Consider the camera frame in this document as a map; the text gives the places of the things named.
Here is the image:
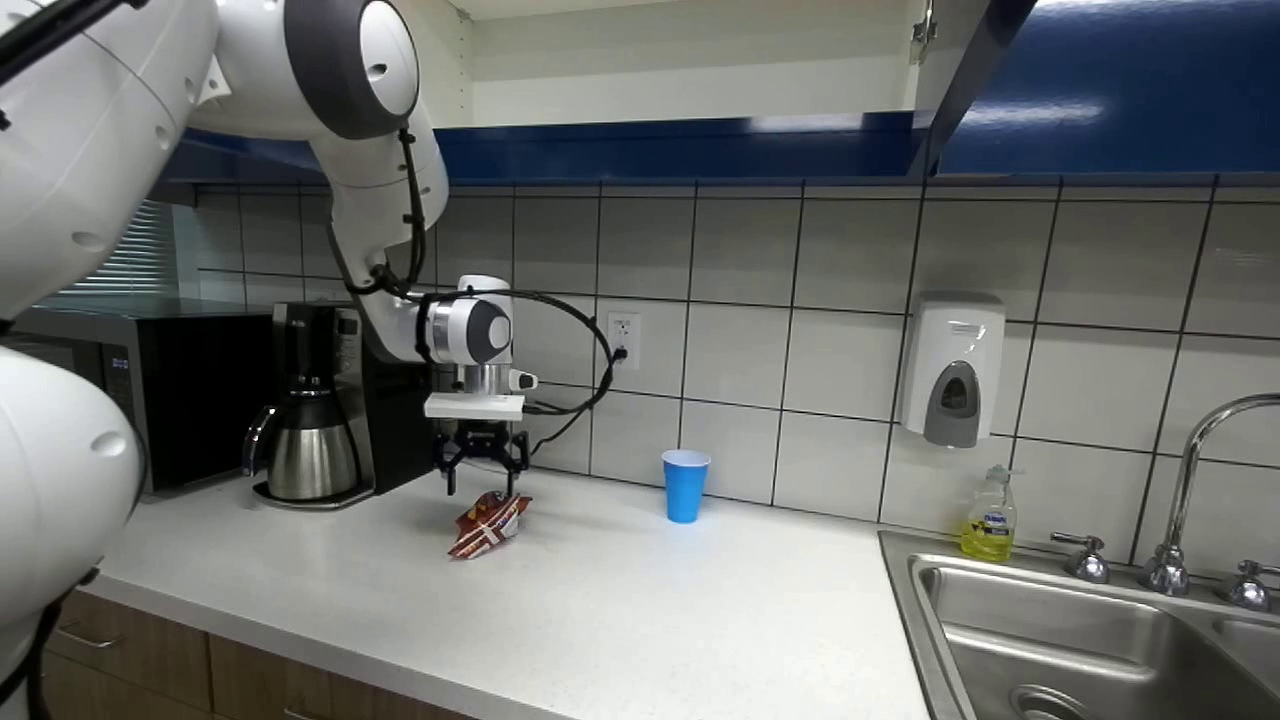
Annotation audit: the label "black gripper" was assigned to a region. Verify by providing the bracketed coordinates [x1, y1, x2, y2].
[437, 421, 533, 502]

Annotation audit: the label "red white snack packet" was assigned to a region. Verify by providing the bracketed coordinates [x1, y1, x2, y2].
[447, 492, 527, 560]

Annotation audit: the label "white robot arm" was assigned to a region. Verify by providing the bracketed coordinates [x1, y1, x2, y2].
[0, 0, 527, 474]

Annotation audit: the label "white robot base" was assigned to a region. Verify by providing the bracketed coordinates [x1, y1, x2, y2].
[0, 348, 139, 672]

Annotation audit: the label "blue upper cabinet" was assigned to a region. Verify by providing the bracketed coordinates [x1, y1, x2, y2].
[192, 0, 1280, 185]

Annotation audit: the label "open blue cabinet door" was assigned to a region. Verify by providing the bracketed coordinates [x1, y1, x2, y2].
[912, 0, 1034, 176]

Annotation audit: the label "steel coffee carafe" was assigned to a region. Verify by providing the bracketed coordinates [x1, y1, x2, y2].
[245, 390, 358, 506]

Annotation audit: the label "black coffee maker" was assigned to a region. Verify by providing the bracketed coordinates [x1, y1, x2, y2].
[245, 306, 431, 507]

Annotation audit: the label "blue plastic cup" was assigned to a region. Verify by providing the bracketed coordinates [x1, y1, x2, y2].
[663, 449, 711, 526]

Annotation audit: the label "black microwave oven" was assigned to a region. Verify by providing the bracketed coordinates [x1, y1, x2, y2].
[3, 312, 274, 498]

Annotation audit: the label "wooden lower drawers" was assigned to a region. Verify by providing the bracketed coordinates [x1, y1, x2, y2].
[41, 591, 463, 720]

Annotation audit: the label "white soap dispenser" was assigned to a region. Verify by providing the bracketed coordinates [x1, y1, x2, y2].
[900, 295, 1004, 449]

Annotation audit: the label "yellow dish soap bottle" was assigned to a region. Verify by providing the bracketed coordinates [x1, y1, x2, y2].
[954, 463, 1017, 560]

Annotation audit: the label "stainless steel sink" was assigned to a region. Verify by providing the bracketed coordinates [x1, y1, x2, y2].
[880, 532, 1280, 720]

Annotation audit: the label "chrome sink faucet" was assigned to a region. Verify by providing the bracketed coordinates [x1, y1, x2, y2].
[1043, 390, 1280, 613]

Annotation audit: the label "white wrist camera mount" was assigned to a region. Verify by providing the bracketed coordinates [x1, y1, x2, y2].
[425, 393, 522, 424]

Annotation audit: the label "black power cord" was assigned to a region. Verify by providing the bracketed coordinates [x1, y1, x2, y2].
[518, 348, 630, 474]

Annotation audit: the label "white wall outlet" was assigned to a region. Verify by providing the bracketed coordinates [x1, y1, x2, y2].
[599, 312, 639, 371]

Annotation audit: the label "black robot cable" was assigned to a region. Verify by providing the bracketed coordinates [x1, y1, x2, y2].
[322, 116, 630, 432]

